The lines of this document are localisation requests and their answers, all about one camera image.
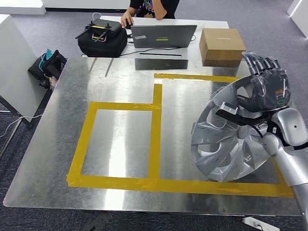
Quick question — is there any grey plastic wheel hubcap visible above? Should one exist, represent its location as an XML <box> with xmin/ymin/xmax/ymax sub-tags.
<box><xmin>191</xmin><ymin>75</ymin><xmax>279</xmax><ymax>183</ymax></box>

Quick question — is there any brown cardboard box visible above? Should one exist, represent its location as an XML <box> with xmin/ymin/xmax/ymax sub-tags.
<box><xmin>199</xmin><ymin>28</ymin><xmax>246</xmax><ymax>68</ymax></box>

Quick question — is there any white office desk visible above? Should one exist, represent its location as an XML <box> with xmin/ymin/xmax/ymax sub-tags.
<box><xmin>82</xmin><ymin>15</ymin><xmax>229</xmax><ymax>66</ymax></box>

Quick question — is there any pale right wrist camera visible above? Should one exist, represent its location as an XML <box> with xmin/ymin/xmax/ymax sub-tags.
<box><xmin>217</xmin><ymin>101</ymin><xmax>239</xmax><ymax>116</ymax></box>

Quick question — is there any white lit plinth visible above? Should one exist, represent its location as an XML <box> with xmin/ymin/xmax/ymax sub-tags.
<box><xmin>0</xmin><ymin>0</ymin><xmax>46</xmax><ymax>15</ymax></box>
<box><xmin>287</xmin><ymin>0</ymin><xmax>308</xmax><ymax>39</ymax></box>

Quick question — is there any person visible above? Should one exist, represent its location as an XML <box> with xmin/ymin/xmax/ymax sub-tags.
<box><xmin>120</xmin><ymin>0</ymin><xmax>180</xmax><ymax>29</ymax></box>

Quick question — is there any black carry bag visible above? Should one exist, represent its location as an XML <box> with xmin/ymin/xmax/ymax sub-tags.
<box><xmin>77</xmin><ymin>27</ymin><xmax>128</xmax><ymax>59</ymax></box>

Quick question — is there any black remote controller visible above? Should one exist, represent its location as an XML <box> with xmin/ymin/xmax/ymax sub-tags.
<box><xmin>75</xmin><ymin>18</ymin><xmax>122</xmax><ymax>43</ymax></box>

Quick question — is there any black bag teal strap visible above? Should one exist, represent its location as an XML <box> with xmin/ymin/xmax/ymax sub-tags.
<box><xmin>28</xmin><ymin>49</ymin><xmax>68</xmax><ymax>90</ymax></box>

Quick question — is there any black laptop cable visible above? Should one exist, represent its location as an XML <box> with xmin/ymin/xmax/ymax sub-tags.
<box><xmin>119</xmin><ymin>46</ymin><xmax>181</xmax><ymax>57</ymax></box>

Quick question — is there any long white power strip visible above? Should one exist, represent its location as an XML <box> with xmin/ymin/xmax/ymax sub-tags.
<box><xmin>242</xmin><ymin>217</ymin><xmax>281</xmax><ymax>231</ymax></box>

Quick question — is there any long white plinth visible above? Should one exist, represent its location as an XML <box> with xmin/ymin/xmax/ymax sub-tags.
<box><xmin>42</xmin><ymin>0</ymin><xmax>131</xmax><ymax>11</ymax></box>

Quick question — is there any white cable by partition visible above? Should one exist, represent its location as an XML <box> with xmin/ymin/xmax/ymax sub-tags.
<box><xmin>0</xmin><ymin>114</ymin><xmax>42</xmax><ymax>138</ymax></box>

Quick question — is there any white partition board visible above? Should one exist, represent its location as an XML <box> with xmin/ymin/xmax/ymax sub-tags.
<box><xmin>0</xmin><ymin>14</ymin><xmax>48</xmax><ymax>158</ymax></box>

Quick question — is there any yellow tape bench marking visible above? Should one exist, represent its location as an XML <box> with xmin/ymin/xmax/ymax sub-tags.
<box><xmin>66</xmin><ymin>73</ymin><xmax>294</xmax><ymax>198</ymax></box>

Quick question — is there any grey laptop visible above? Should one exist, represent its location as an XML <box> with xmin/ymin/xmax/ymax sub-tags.
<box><xmin>131</xmin><ymin>25</ymin><xmax>198</xmax><ymax>49</ymax></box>

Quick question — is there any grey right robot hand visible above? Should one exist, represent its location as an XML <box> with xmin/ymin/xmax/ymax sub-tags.
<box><xmin>238</xmin><ymin>51</ymin><xmax>291</xmax><ymax>113</ymax></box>

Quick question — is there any stainless steel workbench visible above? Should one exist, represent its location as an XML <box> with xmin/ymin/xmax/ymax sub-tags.
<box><xmin>2</xmin><ymin>57</ymin><xmax>308</xmax><ymax>218</ymax></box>

